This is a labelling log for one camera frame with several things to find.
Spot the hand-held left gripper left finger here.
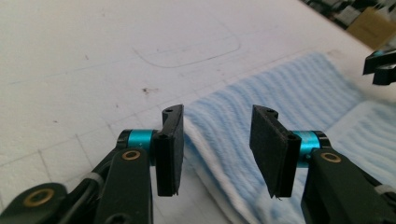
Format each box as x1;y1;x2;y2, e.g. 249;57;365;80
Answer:
117;104;185;198

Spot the light blue striped towel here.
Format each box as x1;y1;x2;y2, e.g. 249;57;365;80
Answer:
183;51;396;224

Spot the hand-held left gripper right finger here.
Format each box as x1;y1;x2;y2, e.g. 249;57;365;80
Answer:
249;105;331;199

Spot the large brown cardboard box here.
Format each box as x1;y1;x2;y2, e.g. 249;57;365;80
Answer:
346;7;395;50

